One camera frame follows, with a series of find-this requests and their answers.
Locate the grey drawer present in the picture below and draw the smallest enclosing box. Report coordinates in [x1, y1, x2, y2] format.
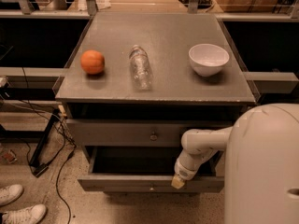
[78, 147, 224, 193]
[67, 119, 231, 147]

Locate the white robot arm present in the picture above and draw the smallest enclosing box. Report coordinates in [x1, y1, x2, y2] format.
[172, 104, 299, 224]

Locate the grey top drawer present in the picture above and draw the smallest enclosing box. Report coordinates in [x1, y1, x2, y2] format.
[67, 119, 231, 147]

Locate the grey drawer cabinet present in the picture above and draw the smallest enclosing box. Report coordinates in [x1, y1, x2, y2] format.
[54, 12, 257, 194]

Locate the clear plastic water bottle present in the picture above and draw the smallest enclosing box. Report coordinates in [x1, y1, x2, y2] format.
[129, 45, 152, 91]

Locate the white ceramic bowl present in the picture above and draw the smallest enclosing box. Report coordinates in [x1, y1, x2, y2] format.
[189, 44, 230, 77]

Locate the black metal stand leg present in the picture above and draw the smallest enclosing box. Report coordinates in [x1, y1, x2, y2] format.
[29, 109, 59, 177]

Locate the white sneaker lower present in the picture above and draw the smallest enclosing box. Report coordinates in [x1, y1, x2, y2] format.
[1, 204, 47, 224]

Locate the white sneaker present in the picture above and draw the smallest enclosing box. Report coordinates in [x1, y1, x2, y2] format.
[1, 204, 47, 224]
[0, 184, 23, 206]

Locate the orange ball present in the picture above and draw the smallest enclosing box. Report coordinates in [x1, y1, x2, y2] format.
[80, 50, 105, 75]

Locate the white sneaker upper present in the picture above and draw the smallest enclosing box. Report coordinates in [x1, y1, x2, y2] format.
[0, 184, 23, 206]

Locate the small red floor object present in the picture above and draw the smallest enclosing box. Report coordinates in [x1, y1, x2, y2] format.
[1, 150, 17, 164]

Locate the black floor cable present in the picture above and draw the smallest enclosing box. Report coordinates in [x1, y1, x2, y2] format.
[18, 67, 78, 224]

